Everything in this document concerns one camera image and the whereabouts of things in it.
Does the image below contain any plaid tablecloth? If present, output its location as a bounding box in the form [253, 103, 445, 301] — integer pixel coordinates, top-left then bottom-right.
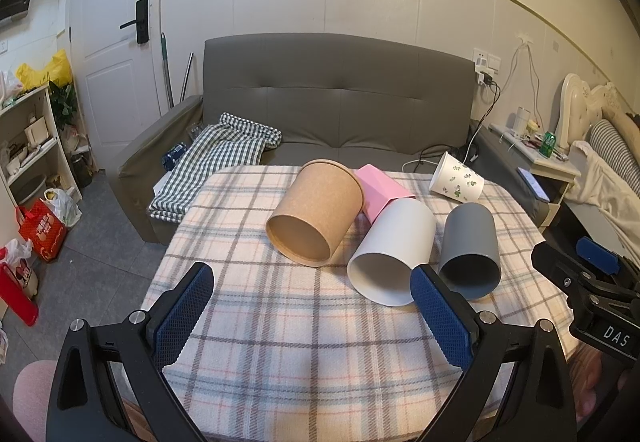
[135, 165, 576, 429]

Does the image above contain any green plant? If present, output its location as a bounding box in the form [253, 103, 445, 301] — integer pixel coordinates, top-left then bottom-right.
[48, 81, 79, 129]

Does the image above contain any grey cup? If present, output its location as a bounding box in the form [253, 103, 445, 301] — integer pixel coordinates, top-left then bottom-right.
[437, 202, 502, 300]

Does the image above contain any brown kraft paper cup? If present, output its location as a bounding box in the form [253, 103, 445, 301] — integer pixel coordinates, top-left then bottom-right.
[265, 159, 365, 268]

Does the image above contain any red paper bag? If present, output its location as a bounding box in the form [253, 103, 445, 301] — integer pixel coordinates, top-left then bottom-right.
[17, 199, 69, 263]

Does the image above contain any green mop handle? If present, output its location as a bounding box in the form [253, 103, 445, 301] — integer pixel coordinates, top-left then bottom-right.
[158, 33, 175, 109]

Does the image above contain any metal pole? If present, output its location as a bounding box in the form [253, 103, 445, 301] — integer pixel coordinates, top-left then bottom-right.
[178, 52, 195, 102]

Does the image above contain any person's right hand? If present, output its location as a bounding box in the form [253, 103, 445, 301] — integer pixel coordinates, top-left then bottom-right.
[574, 341, 623, 430]

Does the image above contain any white shelf unit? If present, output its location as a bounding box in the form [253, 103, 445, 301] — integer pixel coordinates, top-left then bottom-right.
[0, 82, 84, 219]

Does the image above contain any white bed blanket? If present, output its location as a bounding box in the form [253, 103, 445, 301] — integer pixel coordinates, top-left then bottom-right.
[564, 140, 640, 254]

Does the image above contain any blue packet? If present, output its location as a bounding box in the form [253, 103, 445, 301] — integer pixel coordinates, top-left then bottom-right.
[162, 144, 189, 171]

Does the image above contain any white nightstand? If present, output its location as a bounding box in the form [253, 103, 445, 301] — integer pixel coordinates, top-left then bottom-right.
[488, 121, 584, 229]

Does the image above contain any white wall socket panel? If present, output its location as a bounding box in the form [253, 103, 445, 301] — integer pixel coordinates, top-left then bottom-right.
[472, 49, 501, 74]

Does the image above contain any grey basin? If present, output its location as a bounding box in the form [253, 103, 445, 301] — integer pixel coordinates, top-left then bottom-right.
[9, 174, 49, 204]

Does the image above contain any pink stool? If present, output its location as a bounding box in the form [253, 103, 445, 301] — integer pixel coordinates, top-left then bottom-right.
[12, 360, 60, 442]

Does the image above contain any white plastic bag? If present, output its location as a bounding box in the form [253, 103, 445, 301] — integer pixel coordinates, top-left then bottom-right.
[43, 187, 83, 228]

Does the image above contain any black cable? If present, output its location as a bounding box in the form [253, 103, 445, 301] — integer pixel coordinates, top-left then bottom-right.
[416, 81, 502, 169]

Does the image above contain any black phone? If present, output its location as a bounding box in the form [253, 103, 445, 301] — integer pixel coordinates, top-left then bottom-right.
[517, 167, 549, 203]

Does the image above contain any green checked cloth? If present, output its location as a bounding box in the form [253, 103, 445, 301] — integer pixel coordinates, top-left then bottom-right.
[148, 111, 284, 224]

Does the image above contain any red cartoon-print box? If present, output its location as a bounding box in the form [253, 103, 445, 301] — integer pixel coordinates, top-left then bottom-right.
[0, 238, 40, 328]

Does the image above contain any plain white cup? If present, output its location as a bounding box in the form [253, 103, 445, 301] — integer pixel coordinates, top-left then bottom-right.
[346, 197, 437, 308]

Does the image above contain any black door lock handle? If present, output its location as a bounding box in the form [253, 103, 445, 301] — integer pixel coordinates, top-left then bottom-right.
[119, 0, 150, 44]

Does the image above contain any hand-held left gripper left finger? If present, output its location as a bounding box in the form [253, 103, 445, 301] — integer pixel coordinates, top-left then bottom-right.
[47, 262, 216, 442]

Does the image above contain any yellow plastic bag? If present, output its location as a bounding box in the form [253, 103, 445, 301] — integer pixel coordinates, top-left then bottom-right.
[16, 49, 74, 91]

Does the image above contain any cream bed headboard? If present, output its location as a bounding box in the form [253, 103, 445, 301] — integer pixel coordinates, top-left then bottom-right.
[558, 73, 640, 149]

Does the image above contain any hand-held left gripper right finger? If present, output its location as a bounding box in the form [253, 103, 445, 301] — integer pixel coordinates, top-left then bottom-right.
[409, 264, 592, 442]

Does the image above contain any pink cup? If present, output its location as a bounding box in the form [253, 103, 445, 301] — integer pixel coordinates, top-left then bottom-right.
[354, 163, 417, 225]

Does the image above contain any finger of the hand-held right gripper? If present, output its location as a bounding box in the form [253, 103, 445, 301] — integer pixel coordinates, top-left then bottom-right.
[575, 235, 640, 290]
[531, 241, 601, 305]

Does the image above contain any white leaf-print cup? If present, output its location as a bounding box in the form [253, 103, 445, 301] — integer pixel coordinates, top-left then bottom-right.
[429, 151, 486, 203]

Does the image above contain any white cable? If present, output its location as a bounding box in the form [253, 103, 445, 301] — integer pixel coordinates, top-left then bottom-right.
[499, 41, 545, 124]

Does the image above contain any striped pillow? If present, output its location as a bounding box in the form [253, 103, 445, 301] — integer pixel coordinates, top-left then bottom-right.
[587, 118, 640, 199]

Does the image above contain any white door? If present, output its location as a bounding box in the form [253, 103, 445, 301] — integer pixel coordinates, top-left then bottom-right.
[66, 0, 169, 169]

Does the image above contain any grey sofa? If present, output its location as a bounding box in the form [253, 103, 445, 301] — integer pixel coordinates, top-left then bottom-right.
[116, 34, 551, 244]

